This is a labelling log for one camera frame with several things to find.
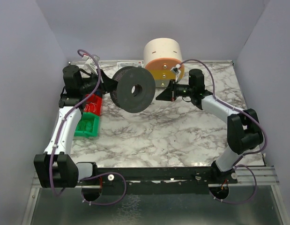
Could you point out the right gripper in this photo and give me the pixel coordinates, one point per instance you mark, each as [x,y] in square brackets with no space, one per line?
[172,90]

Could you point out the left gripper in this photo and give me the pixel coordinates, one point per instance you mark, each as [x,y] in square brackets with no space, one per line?
[99,82]

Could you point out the black cable spool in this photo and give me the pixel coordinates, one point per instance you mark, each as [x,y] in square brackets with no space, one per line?
[135,89]

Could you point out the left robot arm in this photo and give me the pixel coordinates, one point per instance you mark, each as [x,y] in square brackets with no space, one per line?
[54,167]

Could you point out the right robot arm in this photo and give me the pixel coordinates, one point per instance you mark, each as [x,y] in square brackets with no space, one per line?
[243,133]

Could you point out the white flat packet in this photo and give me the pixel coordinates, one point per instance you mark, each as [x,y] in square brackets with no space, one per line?
[122,64]

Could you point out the red storage bin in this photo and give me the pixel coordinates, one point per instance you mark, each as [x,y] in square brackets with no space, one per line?
[94,105]

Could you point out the cream cylindrical drawer cabinet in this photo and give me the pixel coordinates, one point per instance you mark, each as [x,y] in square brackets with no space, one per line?
[160,55]

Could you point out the green storage bin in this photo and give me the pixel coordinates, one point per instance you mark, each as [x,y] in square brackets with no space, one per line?
[88,126]

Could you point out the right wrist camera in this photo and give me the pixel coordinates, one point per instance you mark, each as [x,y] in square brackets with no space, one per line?
[178,71]

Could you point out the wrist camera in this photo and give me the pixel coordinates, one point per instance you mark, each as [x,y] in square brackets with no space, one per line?
[178,71]
[89,64]

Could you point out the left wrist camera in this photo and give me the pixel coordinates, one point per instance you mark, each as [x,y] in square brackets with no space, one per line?
[89,64]

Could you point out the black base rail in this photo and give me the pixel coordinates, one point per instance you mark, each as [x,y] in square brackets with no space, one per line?
[155,180]

